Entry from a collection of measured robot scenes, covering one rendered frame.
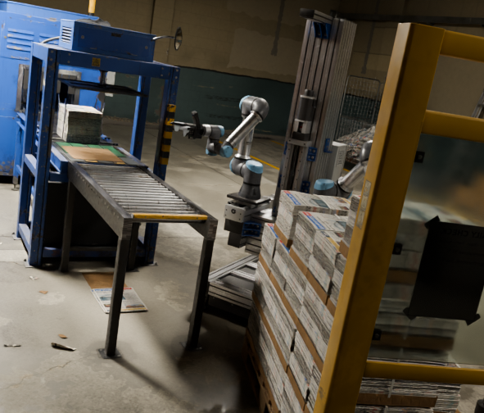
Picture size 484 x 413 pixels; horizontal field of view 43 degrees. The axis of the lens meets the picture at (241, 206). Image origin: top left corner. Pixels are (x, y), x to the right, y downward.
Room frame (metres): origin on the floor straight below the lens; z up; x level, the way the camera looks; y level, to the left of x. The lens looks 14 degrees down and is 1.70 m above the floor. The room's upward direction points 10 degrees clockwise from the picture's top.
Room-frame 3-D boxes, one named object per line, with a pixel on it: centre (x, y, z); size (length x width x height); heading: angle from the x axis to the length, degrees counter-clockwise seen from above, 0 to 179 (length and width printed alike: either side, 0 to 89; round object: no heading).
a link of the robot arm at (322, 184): (3.75, -0.49, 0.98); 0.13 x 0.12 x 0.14; 127
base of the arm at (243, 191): (3.96, -0.04, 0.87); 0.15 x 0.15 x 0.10
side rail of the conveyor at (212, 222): (3.87, 0.47, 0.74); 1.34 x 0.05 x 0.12; 30
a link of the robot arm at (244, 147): (4.06, 0.05, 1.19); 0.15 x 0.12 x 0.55; 39
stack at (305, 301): (2.80, -0.45, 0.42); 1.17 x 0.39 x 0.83; 12
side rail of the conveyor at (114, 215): (3.62, 0.91, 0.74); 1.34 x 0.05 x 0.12; 30
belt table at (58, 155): (4.63, 1.19, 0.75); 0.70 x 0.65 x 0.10; 30
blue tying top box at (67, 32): (4.63, 1.19, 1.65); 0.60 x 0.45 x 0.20; 120
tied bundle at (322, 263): (2.38, -0.54, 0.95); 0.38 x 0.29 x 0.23; 102
